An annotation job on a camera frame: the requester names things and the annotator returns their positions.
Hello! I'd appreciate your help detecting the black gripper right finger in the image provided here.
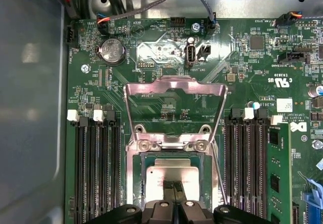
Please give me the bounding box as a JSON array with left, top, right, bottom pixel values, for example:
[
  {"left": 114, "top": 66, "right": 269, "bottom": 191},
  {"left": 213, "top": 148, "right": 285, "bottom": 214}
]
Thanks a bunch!
[{"left": 175, "top": 180, "right": 275, "bottom": 224}]

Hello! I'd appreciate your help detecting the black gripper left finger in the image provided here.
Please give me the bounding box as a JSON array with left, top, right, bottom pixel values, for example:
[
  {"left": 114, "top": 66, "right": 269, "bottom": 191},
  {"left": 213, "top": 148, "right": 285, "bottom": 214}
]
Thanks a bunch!
[{"left": 83, "top": 180, "right": 177, "bottom": 224}]

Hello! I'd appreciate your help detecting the silver CPU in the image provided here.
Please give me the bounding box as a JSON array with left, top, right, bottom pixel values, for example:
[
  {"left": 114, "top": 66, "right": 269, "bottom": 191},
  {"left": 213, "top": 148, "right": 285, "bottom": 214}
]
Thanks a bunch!
[{"left": 144, "top": 157, "right": 202, "bottom": 206}]

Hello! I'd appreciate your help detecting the metal wire locking lever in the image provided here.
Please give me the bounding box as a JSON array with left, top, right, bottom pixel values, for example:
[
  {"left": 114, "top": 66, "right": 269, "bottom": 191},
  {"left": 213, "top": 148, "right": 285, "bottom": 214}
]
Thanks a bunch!
[{"left": 211, "top": 142, "right": 229, "bottom": 206}]

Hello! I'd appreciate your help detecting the CPU socket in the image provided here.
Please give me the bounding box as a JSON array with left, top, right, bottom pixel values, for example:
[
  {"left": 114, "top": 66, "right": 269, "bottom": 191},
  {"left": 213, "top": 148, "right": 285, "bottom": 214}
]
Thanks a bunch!
[{"left": 125, "top": 124, "right": 220, "bottom": 224}]

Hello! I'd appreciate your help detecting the blue expansion slot latch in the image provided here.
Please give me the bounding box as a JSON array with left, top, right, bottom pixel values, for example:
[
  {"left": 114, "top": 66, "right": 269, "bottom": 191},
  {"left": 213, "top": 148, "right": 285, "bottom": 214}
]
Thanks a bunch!
[{"left": 303, "top": 182, "right": 323, "bottom": 224}]

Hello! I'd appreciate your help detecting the green RAM stick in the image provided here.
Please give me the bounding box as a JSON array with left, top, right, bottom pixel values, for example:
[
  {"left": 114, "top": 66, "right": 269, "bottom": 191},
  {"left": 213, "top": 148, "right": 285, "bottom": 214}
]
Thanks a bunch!
[{"left": 267, "top": 123, "right": 292, "bottom": 224}]

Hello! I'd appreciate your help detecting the green motherboard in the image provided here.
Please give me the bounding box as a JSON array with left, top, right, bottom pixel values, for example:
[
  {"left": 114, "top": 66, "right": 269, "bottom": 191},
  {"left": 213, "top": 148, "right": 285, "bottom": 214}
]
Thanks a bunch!
[{"left": 64, "top": 17, "right": 323, "bottom": 224}]

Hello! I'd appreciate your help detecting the internal USB port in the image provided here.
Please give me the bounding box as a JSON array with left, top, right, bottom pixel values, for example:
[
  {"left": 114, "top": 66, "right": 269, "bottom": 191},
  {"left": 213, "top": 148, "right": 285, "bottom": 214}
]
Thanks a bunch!
[{"left": 185, "top": 44, "right": 197, "bottom": 67}]

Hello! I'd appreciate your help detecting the coin cell battery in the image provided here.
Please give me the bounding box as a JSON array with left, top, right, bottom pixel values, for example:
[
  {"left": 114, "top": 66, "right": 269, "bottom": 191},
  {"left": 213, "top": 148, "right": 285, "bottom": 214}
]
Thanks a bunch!
[{"left": 97, "top": 38, "right": 126, "bottom": 66}]

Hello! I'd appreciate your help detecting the black PC case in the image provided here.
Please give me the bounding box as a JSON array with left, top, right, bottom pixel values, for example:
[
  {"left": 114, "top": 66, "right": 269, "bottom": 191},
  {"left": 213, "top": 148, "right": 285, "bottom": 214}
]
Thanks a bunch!
[{"left": 0, "top": 0, "right": 323, "bottom": 224}]

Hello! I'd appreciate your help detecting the black fan connector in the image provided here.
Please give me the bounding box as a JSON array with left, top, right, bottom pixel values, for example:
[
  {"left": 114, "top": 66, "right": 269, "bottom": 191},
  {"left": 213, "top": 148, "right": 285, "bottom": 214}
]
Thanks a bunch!
[
  {"left": 275, "top": 11, "right": 303, "bottom": 28},
  {"left": 96, "top": 12, "right": 112, "bottom": 35}
]

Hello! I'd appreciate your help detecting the grey ribbed cable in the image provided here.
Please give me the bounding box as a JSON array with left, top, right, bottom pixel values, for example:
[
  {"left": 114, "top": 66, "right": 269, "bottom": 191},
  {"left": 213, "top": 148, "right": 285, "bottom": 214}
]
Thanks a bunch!
[{"left": 183, "top": 0, "right": 217, "bottom": 24}]

